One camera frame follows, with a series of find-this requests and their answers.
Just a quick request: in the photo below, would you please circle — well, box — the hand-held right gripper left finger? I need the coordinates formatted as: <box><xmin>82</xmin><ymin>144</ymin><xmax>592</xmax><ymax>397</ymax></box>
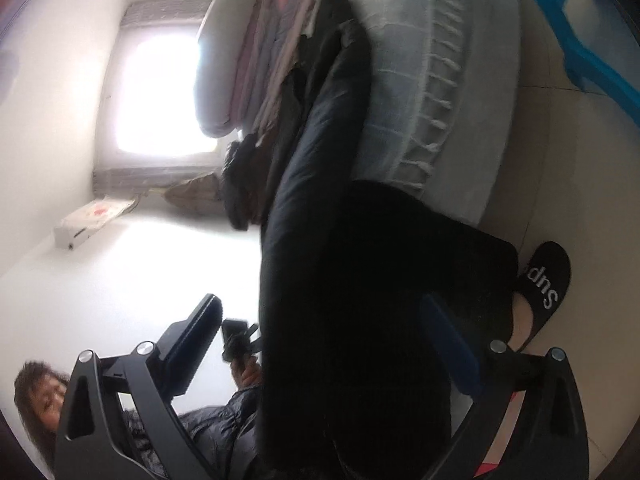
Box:
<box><xmin>52</xmin><ymin>294</ymin><xmax>223</xmax><ymax>480</ymax></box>

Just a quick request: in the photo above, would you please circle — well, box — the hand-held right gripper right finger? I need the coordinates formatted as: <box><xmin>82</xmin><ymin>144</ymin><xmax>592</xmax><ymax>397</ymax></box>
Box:
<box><xmin>420</xmin><ymin>294</ymin><xmax>591</xmax><ymax>480</ymax></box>

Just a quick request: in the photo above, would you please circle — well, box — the large black coat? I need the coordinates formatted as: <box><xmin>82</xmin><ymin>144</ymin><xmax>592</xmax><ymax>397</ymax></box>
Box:
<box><xmin>255</xmin><ymin>20</ymin><xmax>521</xmax><ymax>480</ymax></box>

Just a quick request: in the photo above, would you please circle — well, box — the person's left forearm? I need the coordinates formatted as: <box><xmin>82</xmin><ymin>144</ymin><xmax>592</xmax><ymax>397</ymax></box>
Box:
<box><xmin>212</xmin><ymin>384</ymin><xmax>264</xmax><ymax>443</ymax></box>

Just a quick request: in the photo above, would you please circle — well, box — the person's left hand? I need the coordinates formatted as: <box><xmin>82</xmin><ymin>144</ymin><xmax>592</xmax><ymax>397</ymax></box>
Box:
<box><xmin>231</xmin><ymin>357</ymin><xmax>264</xmax><ymax>390</ymax></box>

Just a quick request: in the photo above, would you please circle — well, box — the person's foot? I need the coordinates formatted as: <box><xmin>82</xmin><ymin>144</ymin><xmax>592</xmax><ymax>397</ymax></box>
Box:
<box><xmin>510</xmin><ymin>292</ymin><xmax>537</xmax><ymax>347</ymax></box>

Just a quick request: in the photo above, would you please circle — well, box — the person's dark puffer jacket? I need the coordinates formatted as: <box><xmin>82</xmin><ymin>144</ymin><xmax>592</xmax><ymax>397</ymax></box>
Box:
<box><xmin>122</xmin><ymin>404</ymin><xmax>262</xmax><ymax>480</ymax></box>

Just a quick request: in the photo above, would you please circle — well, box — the black slipper with white print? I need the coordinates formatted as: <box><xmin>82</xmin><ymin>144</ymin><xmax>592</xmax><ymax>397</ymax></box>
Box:
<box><xmin>514</xmin><ymin>241</ymin><xmax>572</xmax><ymax>354</ymax></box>

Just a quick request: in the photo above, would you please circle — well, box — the black quilted jacket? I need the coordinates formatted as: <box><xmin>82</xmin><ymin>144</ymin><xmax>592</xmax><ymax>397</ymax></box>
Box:
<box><xmin>220</xmin><ymin>135</ymin><xmax>281</xmax><ymax>231</ymax></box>

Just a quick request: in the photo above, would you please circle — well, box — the hanging brown coat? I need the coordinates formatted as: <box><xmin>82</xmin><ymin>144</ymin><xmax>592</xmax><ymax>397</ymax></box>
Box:
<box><xmin>165</xmin><ymin>174</ymin><xmax>224</xmax><ymax>217</ymax></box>

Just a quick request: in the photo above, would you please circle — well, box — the person's head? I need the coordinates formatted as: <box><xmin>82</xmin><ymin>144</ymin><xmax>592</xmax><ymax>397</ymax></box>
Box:
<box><xmin>14</xmin><ymin>360</ymin><xmax>72</xmax><ymax>467</ymax></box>

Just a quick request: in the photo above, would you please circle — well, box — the brown garment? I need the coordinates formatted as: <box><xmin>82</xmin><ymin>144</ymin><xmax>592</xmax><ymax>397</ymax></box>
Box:
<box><xmin>245</xmin><ymin>132</ymin><xmax>287</xmax><ymax>203</ymax></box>

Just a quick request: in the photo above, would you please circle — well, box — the bed with grey quilted cover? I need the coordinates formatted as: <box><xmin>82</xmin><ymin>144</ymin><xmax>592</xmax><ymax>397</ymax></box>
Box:
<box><xmin>360</xmin><ymin>0</ymin><xmax>523</xmax><ymax>226</ymax></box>

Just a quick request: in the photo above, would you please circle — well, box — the beige folded blanket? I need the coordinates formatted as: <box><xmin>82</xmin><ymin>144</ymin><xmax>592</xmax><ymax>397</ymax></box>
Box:
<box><xmin>252</xmin><ymin>35</ymin><xmax>311</xmax><ymax>142</ymax></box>

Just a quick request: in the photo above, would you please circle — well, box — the bright window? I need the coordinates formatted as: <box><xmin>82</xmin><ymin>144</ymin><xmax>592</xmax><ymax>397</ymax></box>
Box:
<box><xmin>112</xmin><ymin>22</ymin><xmax>221</xmax><ymax>154</ymax></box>

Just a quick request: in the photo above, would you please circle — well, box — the blue plastic stool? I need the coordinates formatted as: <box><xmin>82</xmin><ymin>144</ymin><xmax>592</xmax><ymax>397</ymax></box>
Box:
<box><xmin>507</xmin><ymin>0</ymin><xmax>640</xmax><ymax>127</ymax></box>

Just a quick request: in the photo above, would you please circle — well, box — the grey-blue folded quilt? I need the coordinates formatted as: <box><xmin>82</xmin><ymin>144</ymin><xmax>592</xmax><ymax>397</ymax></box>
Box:
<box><xmin>255</xmin><ymin>0</ymin><xmax>323</xmax><ymax>131</ymax></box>

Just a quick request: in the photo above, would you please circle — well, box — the covered wall air conditioner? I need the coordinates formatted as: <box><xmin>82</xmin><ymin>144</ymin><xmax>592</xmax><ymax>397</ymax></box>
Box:
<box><xmin>54</xmin><ymin>199</ymin><xmax>139</xmax><ymax>251</ymax></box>

